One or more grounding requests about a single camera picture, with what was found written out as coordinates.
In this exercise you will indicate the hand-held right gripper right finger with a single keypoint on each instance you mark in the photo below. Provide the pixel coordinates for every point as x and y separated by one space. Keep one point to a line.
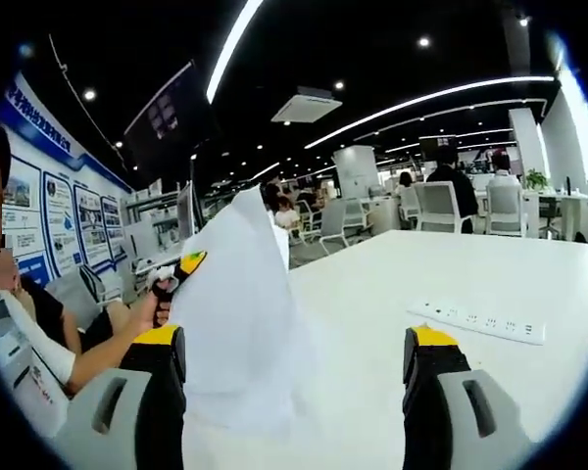
424 391

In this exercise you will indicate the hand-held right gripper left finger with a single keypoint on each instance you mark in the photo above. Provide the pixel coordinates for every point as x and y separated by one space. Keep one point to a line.
161 391

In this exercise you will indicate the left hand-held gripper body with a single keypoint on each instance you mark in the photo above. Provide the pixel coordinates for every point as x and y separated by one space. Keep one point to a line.
164 279

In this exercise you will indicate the person's left hand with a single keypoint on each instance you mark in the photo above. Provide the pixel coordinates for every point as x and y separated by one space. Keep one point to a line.
156 308

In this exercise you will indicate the white framed computer monitor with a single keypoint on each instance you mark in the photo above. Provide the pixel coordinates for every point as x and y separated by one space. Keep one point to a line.
186 210

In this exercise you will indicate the white table socket panel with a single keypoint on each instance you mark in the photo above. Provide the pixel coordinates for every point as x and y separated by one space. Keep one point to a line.
475 320

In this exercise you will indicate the dark hanging display screen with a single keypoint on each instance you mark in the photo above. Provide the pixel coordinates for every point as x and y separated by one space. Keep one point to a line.
445 142
166 117

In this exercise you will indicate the white grey chest device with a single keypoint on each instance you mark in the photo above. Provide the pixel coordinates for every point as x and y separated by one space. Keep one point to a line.
5 352

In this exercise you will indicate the group of white office chairs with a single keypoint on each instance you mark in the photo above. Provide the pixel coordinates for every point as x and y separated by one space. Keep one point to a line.
441 205

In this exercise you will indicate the white office column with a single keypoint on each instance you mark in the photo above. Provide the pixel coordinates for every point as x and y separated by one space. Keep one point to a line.
526 147
355 171

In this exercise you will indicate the ceiling air conditioner vent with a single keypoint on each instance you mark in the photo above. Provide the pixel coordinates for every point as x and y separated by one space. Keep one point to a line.
306 105

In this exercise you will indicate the wide curved ceiling light strip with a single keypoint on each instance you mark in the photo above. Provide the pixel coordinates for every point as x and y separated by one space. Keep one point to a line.
230 49

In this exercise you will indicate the green potted plant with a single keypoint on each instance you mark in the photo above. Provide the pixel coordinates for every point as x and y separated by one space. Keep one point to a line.
537 179

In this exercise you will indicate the thin curved ceiling light strip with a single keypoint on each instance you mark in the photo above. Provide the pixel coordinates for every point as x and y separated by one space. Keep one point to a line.
421 100

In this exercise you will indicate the blue white wall display board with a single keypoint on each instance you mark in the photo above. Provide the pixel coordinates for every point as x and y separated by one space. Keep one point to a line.
54 196

